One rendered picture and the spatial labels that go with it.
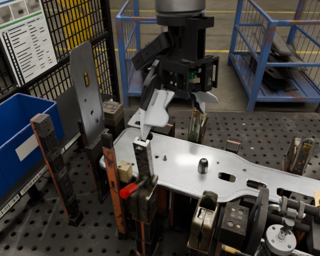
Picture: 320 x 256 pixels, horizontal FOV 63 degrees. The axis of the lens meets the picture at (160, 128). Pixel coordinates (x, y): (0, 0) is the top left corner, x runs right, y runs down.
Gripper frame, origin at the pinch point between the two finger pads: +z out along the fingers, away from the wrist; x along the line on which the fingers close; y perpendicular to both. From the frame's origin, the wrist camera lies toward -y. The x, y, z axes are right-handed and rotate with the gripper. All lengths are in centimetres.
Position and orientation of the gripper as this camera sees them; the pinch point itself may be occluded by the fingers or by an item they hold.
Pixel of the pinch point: (173, 125)
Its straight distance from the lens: 50.3
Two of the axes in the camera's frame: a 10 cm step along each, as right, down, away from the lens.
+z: 0.4, 8.7, 4.9
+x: 7.7, -3.4, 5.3
